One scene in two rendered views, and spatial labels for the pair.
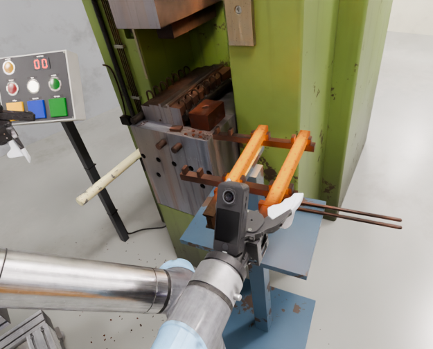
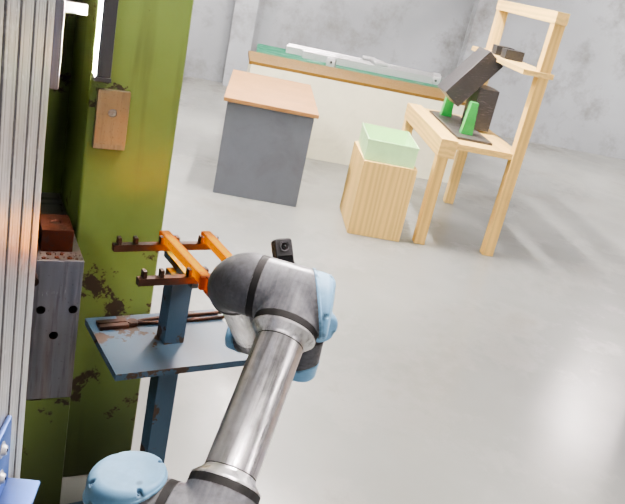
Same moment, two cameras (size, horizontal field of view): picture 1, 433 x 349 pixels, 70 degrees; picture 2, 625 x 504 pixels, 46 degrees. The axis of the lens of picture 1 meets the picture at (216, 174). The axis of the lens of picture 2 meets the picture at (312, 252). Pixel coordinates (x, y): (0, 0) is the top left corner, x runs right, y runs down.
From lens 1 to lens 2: 1.52 m
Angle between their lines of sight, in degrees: 59
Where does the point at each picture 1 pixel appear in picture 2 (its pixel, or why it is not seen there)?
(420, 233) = (223, 378)
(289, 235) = (213, 339)
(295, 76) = (163, 183)
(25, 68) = not seen: outside the picture
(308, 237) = not seen: hidden behind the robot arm
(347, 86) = not seen: hidden behind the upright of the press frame
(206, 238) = (143, 364)
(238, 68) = (95, 173)
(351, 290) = (202, 457)
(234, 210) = (289, 254)
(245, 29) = (118, 133)
